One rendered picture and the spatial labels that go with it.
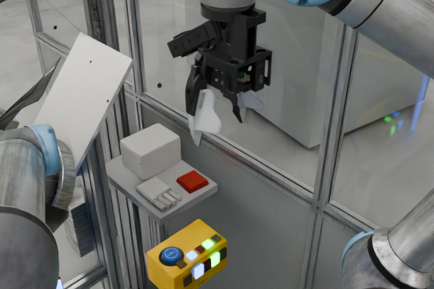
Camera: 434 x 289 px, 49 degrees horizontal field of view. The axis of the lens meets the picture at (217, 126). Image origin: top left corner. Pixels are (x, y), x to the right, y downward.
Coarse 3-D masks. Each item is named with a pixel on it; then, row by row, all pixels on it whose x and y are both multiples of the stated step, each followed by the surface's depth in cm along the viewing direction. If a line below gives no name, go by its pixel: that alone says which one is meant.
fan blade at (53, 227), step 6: (48, 204) 100; (48, 210) 98; (54, 210) 98; (60, 210) 97; (66, 210) 97; (48, 216) 97; (54, 216) 96; (60, 216) 96; (66, 216) 95; (48, 222) 95; (54, 222) 95; (60, 222) 94; (54, 228) 93
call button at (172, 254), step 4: (168, 248) 106; (172, 248) 106; (176, 248) 106; (164, 252) 105; (168, 252) 105; (172, 252) 105; (176, 252) 105; (164, 256) 104; (168, 256) 104; (172, 256) 104; (176, 256) 104; (180, 256) 105; (164, 260) 104; (168, 260) 103; (172, 260) 103; (176, 260) 104
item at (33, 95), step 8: (56, 64) 105; (40, 80) 104; (48, 80) 98; (32, 88) 102; (40, 88) 97; (24, 96) 102; (32, 96) 97; (40, 96) 95; (16, 104) 101; (24, 104) 97; (8, 112) 100; (16, 112) 112; (0, 120) 100; (8, 120) 112; (0, 128) 112
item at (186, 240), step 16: (192, 224) 113; (176, 240) 109; (192, 240) 109; (224, 240) 109; (160, 256) 105; (208, 256) 106; (160, 272) 104; (176, 272) 101; (192, 272) 104; (208, 272) 109; (160, 288) 108; (176, 288) 102; (192, 288) 107
